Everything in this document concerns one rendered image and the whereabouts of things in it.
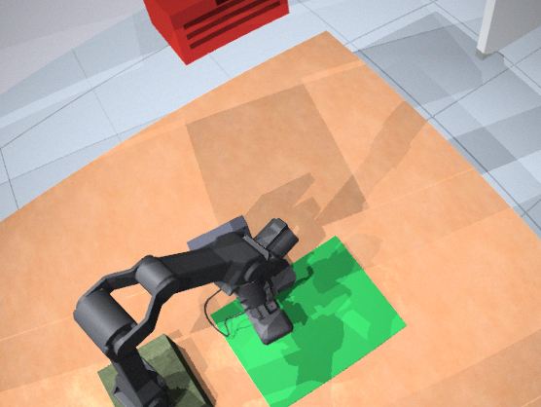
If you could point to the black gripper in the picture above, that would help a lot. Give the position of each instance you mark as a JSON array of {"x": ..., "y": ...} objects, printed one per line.
[{"x": 270, "y": 323}]

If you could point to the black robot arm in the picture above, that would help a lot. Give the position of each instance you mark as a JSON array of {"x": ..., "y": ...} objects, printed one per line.
[{"x": 235, "y": 263}]

